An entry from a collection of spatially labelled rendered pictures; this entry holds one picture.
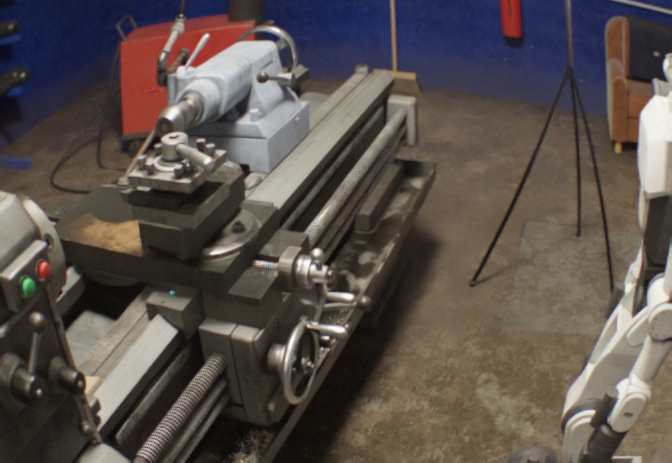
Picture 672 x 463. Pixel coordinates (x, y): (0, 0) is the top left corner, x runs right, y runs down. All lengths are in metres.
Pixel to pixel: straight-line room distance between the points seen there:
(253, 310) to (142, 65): 3.19
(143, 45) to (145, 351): 3.29
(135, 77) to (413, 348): 2.53
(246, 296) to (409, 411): 1.15
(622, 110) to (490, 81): 1.37
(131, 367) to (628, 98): 3.99
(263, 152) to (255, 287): 0.68
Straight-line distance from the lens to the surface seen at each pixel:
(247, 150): 2.40
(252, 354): 1.77
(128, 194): 1.75
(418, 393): 2.85
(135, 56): 4.80
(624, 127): 5.04
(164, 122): 2.10
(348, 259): 2.85
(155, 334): 1.71
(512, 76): 5.82
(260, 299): 1.74
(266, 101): 2.44
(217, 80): 2.26
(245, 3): 4.75
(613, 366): 1.69
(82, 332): 1.96
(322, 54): 6.11
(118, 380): 1.58
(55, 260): 1.49
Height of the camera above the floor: 1.78
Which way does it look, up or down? 25 degrees down
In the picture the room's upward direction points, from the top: 2 degrees counter-clockwise
